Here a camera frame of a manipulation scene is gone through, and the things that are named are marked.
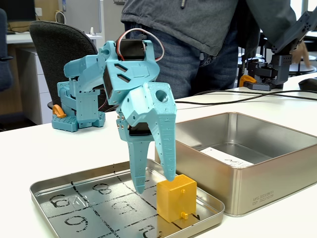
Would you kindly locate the yellow block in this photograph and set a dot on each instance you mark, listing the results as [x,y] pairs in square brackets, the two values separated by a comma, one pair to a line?
[173,198]

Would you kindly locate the dark grey leader arm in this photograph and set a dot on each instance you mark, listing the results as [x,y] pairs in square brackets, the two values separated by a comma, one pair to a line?
[281,67]

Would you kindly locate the person's hand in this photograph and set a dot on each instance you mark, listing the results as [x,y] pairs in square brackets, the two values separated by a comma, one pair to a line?
[302,53]

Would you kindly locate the white printed paper sheet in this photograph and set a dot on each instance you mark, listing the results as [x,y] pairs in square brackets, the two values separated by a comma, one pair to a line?
[223,156]

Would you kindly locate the person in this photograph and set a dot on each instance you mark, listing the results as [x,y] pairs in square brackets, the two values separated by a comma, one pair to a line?
[198,29]

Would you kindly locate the orange table clamp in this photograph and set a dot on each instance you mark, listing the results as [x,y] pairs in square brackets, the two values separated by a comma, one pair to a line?
[247,79]
[59,111]

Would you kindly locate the metal tin lid with numbers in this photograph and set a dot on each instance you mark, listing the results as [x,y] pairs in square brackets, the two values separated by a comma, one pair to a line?
[64,223]

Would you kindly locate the dark grey office chair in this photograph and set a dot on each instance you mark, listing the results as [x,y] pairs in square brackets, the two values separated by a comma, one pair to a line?
[57,49]

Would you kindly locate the metal tin box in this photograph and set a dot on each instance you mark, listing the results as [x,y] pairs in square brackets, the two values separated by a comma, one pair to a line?
[272,193]

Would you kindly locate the white desk with drawers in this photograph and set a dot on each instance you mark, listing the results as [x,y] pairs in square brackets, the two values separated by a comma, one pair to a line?
[27,74]

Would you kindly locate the black computer mouse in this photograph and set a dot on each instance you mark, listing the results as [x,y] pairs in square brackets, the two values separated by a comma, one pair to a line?
[309,85]

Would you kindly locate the black monitor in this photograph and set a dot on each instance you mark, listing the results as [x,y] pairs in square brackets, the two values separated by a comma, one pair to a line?
[17,10]

